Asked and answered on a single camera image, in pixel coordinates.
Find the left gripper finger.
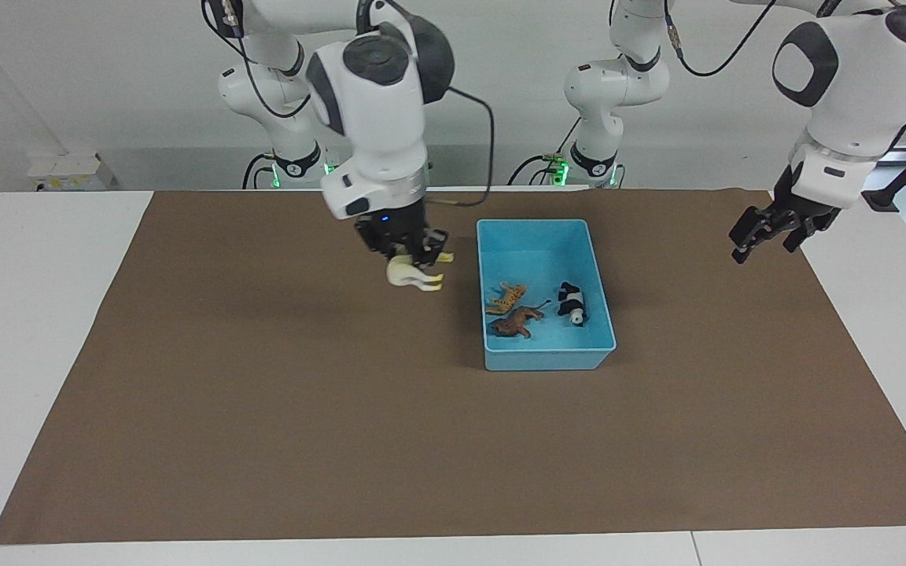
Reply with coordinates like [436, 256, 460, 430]
[728, 205, 783, 265]
[783, 219, 817, 255]

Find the cream white horse toy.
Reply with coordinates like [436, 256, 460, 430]
[385, 250, 456, 294]

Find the orange striped tiger toy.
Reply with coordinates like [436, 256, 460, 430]
[485, 281, 528, 317]

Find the brown lion toy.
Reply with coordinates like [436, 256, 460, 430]
[488, 299, 553, 341]

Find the black and white panda toy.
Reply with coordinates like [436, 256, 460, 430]
[555, 281, 589, 329]

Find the light blue storage box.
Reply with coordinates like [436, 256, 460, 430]
[475, 219, 618, 373]

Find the white box with yellow label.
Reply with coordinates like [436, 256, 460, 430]
[25, 153, 116, 193]

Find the brown table mat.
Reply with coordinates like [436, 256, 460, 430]
[0, 187, 906, 546]

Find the black left base cable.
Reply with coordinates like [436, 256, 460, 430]
[507, 116, 581, 187]

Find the black base cable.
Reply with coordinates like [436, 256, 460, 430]
[241, 151, 278, 191]
[507, 116, 581, 187]

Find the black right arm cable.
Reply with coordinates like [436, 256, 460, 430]
[444, 83, 495, 209]

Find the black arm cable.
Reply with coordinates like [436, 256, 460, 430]
[661, 0, 778, 79]
[444, 83, 495, 209]

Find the black right base cable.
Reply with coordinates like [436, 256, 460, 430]
[241, 151, 278, 191]

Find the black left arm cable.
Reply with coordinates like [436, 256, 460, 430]
[661, 0, 778, 79]

